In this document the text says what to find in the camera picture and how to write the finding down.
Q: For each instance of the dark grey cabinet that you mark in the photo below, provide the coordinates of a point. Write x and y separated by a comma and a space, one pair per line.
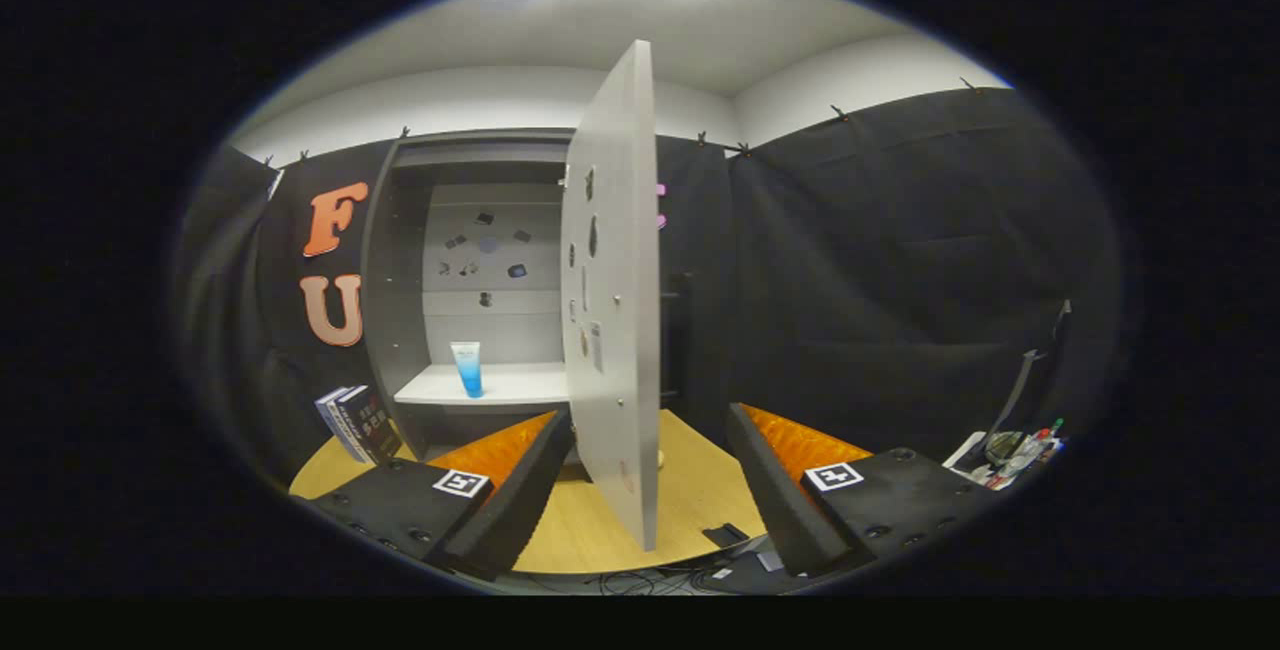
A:
395, 330

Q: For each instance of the row of black cloth clips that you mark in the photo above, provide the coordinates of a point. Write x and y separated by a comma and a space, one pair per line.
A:
743, 147

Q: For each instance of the dark flat device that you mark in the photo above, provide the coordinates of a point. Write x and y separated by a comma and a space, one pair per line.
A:
745, 575

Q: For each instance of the blue and white tube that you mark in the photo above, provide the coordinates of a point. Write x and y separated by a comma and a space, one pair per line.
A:
467, 370

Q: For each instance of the beige cabinet door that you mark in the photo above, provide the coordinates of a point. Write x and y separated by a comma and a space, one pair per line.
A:
620, 330

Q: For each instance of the small black box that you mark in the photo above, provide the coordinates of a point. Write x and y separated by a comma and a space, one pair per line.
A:
725, 535

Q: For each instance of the dark navy cover book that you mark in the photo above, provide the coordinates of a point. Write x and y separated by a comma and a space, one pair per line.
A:
372, 425

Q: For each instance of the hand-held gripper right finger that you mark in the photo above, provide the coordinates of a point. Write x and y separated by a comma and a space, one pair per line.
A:
775, 490

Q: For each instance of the white tray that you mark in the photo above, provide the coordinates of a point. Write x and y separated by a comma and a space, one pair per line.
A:
965, 452

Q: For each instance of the round dark dish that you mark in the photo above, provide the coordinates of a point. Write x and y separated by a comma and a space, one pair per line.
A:
1003, 447

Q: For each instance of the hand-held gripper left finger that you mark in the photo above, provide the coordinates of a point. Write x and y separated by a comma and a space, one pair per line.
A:
530, 500

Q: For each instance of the white spine book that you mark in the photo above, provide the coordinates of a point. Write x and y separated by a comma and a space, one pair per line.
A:
346, 425

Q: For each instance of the light blue spine book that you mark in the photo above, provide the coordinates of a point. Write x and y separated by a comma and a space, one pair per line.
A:
330, 420

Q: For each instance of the black backdrop cloth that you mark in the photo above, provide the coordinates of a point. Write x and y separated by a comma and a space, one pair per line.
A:
880, 280

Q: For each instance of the light grey cabinet shelf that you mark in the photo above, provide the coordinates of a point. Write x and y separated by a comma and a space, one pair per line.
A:
520, 385

